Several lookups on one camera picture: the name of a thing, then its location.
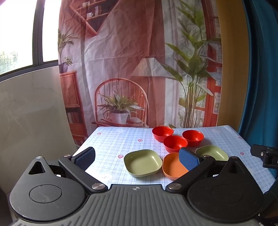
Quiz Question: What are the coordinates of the red bowl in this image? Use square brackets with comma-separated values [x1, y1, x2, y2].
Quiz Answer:
[163, 136, 188, 153]
[182, 130, 205, 147]
[152, 126, 174, 142]

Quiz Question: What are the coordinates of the green square plate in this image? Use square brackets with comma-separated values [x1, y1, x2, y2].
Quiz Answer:
[124, 149, 163, 178]
[195, 145, 229, 162]

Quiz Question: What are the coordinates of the printed room scene backdrop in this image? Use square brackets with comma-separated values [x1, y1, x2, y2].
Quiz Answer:
[57, 0, 223, 146]

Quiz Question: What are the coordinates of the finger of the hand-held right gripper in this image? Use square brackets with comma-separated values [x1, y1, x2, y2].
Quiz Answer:
[250, 144, 278, 169]

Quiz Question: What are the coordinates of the blue plaid tablecloth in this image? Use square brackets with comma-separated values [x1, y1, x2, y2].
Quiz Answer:
[72, 125, 276, 194]

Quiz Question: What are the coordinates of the orange square plate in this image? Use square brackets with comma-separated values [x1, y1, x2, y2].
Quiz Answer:
[162, 152, 190, 180]

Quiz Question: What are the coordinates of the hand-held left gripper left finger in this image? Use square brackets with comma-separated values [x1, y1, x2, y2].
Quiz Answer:
[28, 147, 108, 193]

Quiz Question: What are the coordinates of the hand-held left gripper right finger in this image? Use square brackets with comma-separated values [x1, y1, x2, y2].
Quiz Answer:
[165, 147, 248, 193]

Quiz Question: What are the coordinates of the dark framed window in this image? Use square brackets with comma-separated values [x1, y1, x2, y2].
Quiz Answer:
[0, 0, 62, 81]

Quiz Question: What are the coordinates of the blue curtain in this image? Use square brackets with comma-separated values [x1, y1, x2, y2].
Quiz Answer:
[238, 0, 278, 148]

